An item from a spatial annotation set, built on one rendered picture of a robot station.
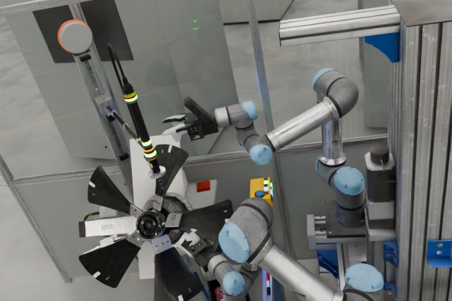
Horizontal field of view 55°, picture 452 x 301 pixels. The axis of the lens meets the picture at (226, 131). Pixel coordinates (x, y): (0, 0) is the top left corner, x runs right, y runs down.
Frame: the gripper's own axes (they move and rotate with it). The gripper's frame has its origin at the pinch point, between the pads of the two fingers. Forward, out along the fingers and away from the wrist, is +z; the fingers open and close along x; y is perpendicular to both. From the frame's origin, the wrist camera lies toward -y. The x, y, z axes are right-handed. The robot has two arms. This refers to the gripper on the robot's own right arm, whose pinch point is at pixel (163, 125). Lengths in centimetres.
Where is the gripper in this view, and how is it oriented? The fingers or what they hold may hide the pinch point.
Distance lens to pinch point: 164.8
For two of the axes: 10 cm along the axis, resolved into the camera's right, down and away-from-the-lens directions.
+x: -1.1, -5.2, 8.5
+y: 2.1, 8.2, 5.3
